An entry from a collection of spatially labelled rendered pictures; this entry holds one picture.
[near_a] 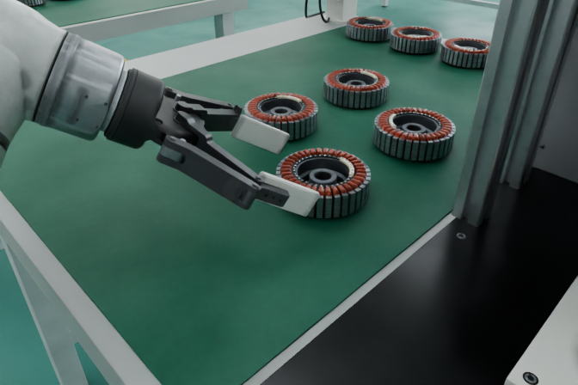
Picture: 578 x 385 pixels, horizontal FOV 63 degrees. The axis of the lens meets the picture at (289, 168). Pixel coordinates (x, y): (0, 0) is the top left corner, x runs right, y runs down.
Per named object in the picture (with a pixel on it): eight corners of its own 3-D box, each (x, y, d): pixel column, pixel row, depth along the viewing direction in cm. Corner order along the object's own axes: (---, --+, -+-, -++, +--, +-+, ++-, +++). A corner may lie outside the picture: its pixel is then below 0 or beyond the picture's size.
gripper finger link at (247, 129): (230, 136, 58) (230, 133, 59) (279, 155, 61) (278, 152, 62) (242, 115, 57) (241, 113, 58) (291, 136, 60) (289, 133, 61)
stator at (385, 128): (447, 130, 73) (451, 107, 71) (456, 167, 63) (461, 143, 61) (373, 124, 74) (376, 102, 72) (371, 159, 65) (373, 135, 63)
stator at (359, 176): (287, 228, 52) (287, 200, 50) (268, 175, 62) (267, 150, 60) (383, 214, 54) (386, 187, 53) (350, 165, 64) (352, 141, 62)
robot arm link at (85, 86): (27, 140, 42) (95, 161, 44) (58, 48, 39) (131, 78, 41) (46, 100, 49) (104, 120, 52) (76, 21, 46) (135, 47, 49)
